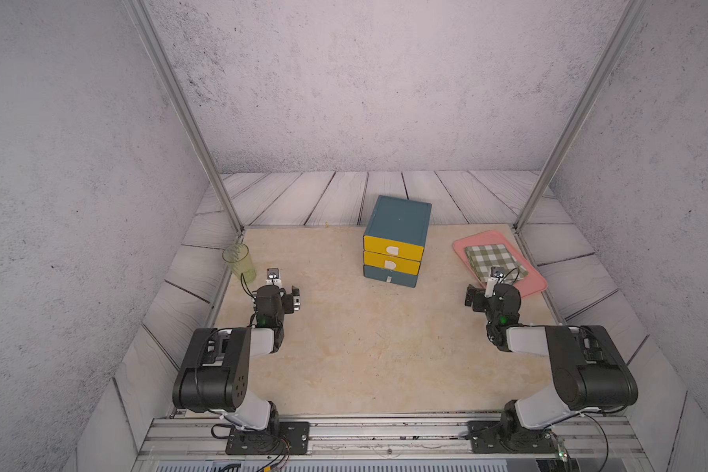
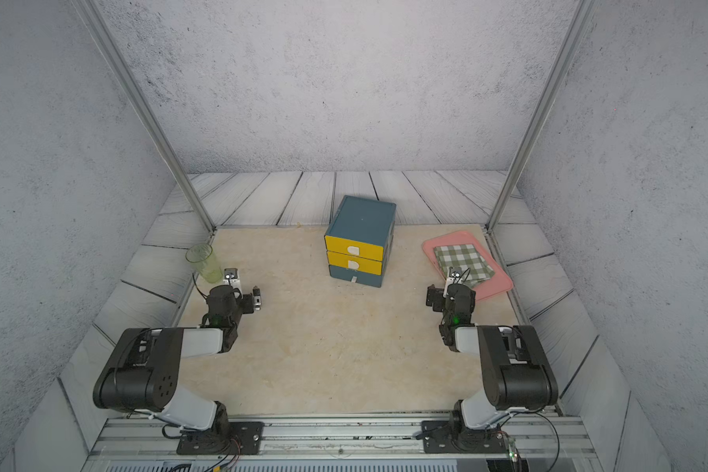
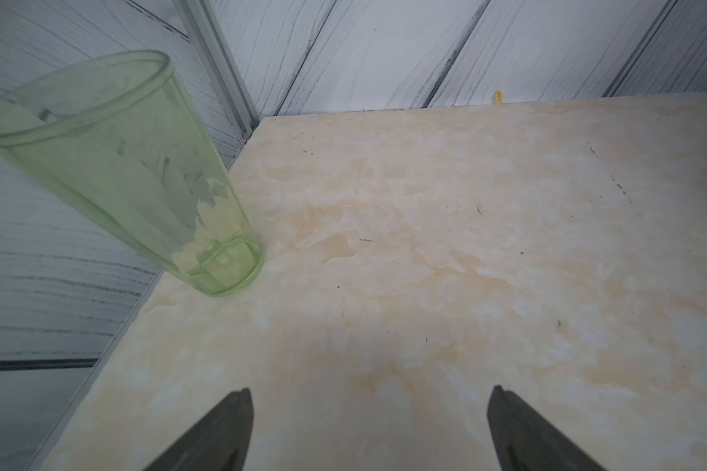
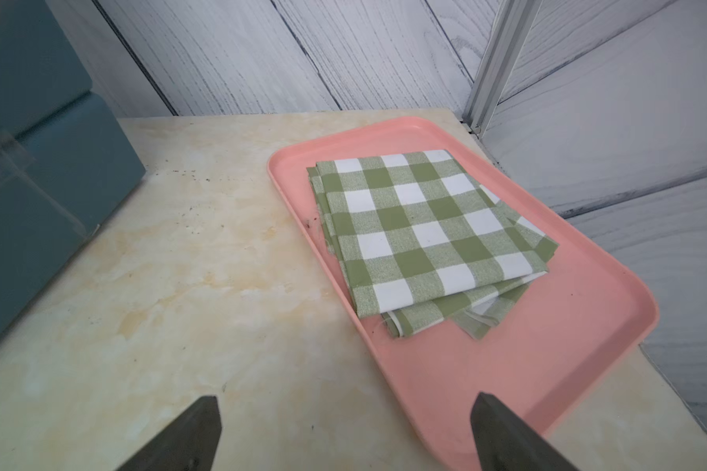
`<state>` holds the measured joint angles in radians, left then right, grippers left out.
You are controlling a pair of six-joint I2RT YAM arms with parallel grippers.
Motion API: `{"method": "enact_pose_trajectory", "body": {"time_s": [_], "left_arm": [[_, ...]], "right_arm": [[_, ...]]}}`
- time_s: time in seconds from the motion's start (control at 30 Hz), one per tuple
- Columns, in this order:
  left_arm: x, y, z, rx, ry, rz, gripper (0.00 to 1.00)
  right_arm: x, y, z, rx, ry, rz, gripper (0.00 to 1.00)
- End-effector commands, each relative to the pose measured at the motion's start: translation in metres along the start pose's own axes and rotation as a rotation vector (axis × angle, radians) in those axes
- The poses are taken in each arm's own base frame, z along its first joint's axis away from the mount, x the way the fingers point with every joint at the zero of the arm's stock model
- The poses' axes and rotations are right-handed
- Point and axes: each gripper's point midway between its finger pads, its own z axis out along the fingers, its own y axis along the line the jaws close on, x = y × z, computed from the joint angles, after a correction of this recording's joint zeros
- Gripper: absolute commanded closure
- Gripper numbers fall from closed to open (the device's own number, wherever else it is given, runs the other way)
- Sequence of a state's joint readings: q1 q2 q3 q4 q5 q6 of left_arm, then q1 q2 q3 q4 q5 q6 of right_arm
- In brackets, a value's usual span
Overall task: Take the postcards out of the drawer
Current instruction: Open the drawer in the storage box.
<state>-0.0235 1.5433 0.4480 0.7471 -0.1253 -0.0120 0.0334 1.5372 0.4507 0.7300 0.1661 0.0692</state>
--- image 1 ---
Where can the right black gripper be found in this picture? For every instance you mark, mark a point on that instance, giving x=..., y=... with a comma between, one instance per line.
x=480, y=299

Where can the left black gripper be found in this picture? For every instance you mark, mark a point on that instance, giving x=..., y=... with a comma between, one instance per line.
x=288, y=301

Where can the yellow drawer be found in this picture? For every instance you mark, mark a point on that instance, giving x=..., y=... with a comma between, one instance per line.
x=392, y=263
x=392, y=248

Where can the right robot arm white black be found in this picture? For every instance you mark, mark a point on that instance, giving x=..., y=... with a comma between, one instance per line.
x=588, y=374

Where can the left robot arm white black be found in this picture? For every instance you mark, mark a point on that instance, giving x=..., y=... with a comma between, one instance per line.
x=214, y=374

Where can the teal drawer cabinet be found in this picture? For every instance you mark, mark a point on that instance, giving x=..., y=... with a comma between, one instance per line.
x=400, y=220

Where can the green checkered cloth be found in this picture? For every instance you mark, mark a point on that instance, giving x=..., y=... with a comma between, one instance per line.
x=481, y=258

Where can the pink tray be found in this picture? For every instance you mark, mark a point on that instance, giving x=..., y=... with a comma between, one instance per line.
x=532, y=284

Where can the green transparent plastic cup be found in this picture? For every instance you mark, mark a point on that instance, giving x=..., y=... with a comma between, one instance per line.
x=240, y=262

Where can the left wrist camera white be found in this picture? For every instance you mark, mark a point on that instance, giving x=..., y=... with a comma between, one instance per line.
x=273, y=277

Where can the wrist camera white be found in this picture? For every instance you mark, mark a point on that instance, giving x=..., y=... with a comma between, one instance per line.
x=273, y=277
x=496, y=275

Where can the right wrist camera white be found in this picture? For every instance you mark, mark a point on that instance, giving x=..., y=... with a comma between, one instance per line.
x=496, y=275

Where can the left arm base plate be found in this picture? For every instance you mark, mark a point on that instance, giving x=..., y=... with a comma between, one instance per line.
x=288, y=438

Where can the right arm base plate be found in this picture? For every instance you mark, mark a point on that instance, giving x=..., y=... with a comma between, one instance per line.
x=487, y=437

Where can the aluminium front rail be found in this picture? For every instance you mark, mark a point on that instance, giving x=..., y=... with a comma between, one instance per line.
x=402, y=436

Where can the left aluminium frame post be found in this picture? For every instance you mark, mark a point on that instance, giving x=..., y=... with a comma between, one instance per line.
x=148, y=34

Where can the aluminium frame post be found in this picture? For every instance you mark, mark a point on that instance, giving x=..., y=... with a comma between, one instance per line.
x=606, y=63
x=148, y=34

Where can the right aluminium frame post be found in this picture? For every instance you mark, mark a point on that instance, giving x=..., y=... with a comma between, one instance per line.
x=606, y=63

